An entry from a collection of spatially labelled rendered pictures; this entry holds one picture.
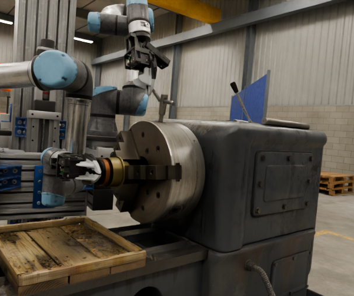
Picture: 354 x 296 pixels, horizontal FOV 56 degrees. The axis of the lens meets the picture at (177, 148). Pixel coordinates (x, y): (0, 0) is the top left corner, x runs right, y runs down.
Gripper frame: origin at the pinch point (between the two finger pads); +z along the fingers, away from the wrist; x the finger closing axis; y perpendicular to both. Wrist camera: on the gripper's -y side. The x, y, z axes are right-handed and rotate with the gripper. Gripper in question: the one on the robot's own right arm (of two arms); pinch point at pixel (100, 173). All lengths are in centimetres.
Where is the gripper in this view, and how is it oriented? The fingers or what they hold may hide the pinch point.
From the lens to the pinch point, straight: 92.4
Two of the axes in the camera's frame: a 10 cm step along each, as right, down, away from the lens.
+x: 0.9, -9.9, -0.6
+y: -7.8, -0.4, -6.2
